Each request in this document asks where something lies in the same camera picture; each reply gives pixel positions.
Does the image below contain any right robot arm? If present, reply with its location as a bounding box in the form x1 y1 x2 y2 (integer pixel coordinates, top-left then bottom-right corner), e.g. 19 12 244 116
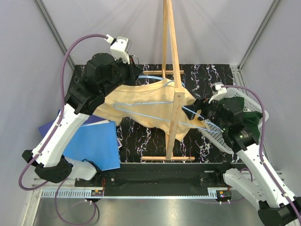
186 96 301 226

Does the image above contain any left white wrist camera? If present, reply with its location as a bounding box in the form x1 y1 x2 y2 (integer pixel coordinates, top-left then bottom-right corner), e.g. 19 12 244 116
106 34 131 64

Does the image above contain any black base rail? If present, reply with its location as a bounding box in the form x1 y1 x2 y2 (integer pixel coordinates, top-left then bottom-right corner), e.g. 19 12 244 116
75 162 246 198

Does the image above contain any wooden hanger stand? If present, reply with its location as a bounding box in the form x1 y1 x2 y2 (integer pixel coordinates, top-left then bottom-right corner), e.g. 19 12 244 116
141 0 195 161

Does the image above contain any green and white t shirt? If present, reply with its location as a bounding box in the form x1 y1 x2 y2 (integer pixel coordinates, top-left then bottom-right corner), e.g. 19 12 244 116
220 97 262 147

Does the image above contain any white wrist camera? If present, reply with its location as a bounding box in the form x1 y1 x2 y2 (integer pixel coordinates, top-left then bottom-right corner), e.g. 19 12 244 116
106 34 131 64
208 82 227 103

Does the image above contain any white plastic basket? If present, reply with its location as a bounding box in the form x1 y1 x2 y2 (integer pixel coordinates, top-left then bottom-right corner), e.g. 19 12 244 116
202 87 269 154

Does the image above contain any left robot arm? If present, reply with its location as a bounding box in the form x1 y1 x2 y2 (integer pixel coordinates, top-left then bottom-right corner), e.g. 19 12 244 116
22 53 143 186

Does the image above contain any white slotted cable duct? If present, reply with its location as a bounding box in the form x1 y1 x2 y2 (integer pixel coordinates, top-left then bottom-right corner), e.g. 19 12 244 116
41 189 104 198

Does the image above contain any purple folder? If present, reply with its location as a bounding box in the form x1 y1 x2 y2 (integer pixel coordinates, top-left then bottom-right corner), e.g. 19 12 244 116
38 115 109 138

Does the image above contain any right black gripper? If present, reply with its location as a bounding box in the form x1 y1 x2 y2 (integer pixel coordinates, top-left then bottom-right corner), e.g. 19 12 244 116
181 94 229 131

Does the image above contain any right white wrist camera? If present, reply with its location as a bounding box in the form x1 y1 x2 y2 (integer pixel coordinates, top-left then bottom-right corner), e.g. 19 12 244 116
208 82 227 103

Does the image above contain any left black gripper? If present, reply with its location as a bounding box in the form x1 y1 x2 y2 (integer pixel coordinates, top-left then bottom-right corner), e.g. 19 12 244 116
101 53 143 97

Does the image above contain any light blue plastic hanger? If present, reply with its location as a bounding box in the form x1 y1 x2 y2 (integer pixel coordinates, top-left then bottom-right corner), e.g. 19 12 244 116
138 75 164 81

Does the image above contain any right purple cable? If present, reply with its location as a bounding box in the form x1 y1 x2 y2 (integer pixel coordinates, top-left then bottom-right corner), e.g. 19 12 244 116
221 85 301 222

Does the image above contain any cream yellow t shirt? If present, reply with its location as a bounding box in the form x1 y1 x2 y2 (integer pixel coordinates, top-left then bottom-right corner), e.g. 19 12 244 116
94 78 197 142

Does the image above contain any black marbled mat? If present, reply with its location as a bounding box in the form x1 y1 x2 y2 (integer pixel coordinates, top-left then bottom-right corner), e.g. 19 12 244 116
116 64 242 163

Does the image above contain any blue folder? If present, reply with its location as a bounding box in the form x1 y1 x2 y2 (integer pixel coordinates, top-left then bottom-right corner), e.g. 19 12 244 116
63 120 120 171

